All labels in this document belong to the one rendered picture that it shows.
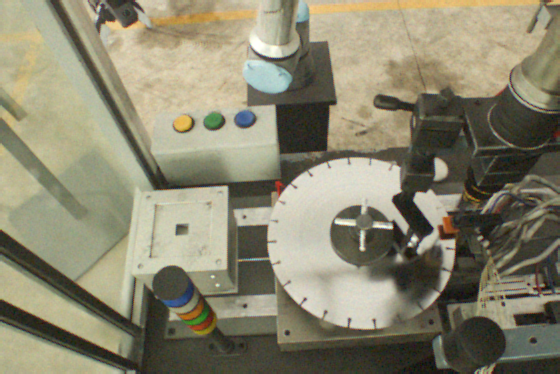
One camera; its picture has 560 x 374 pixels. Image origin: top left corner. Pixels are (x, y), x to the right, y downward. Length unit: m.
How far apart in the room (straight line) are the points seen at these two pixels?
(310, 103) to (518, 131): 0.76
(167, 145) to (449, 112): 0.63
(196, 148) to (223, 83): 1.41
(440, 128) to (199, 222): 0.51
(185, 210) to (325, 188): 0.28
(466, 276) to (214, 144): 0.58
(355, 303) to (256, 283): 0.29
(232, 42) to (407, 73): 0.98
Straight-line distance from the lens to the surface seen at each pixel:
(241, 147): 0.96
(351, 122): 2.15
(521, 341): 0.69
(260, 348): 0.93
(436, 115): 0.55
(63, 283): 0.69
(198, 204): 0.89
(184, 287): 0.54
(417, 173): 0.64
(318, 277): 0.75
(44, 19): 0.68
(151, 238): 0.88
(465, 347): 0.57
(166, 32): 2.76
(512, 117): 0.54
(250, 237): 1.00
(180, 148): 0.98
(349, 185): 0.83
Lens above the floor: 1.65
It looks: 60 degrees down
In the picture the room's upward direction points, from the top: 5 degrees counter-clockwise
